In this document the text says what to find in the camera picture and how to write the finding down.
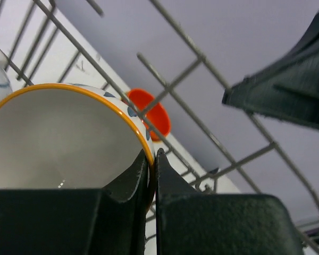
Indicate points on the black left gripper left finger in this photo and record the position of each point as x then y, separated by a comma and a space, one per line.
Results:
109, 220

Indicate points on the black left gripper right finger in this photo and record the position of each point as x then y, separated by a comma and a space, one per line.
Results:
191, 222

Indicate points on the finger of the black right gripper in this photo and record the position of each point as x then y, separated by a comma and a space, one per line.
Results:
287, 89

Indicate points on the white blue striped bowl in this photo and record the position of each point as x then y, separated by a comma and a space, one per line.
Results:
60, 136

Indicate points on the orange bowl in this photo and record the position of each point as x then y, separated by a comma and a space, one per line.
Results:
158, 116

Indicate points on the grey wire dish rack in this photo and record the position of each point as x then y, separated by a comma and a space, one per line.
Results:
239, 37

